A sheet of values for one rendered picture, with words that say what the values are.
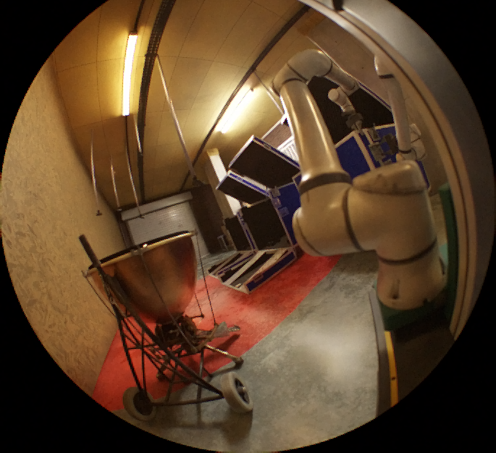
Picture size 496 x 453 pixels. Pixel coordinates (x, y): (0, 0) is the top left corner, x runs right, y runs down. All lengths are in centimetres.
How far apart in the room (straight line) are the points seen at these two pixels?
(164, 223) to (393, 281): 756
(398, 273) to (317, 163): 32
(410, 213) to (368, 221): 8
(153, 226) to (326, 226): 740
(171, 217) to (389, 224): 764
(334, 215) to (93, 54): 284
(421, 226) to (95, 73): 309
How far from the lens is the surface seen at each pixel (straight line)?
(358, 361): 85
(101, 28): 264
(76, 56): 281
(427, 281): 40
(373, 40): 33
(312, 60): 73
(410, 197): 32
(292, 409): 81
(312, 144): 48
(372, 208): 33
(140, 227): 760
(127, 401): 101
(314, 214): 41
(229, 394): 73
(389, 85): 98
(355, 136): 124
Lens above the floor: 72
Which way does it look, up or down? 5 degrees up
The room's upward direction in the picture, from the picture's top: 24 degrees counter-clockwise
